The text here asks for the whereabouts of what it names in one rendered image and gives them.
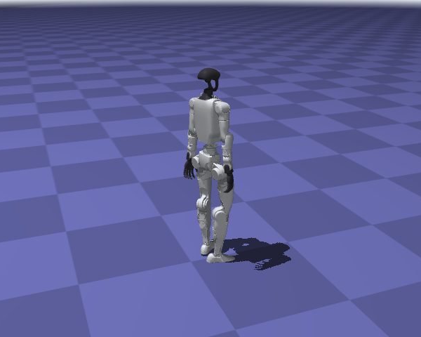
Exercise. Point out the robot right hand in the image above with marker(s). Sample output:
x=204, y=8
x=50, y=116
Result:
x=230, y=178

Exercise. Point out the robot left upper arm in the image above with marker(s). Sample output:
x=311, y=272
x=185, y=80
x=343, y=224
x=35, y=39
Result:
x=191, y=116

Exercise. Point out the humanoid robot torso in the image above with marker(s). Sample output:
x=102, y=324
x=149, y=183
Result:
x=207, y=130

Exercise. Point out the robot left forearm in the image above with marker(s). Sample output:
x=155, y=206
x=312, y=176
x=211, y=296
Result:
x=192, y=144

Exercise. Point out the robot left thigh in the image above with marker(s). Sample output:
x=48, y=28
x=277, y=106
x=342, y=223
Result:
x=204, y=178

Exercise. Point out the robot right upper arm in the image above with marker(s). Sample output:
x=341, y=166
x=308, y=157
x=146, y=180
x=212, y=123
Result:
x=222, y=109

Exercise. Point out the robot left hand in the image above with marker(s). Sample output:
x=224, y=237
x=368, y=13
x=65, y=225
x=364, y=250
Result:
x=189, y=167

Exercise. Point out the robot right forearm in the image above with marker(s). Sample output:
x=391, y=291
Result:
x=227, y=151

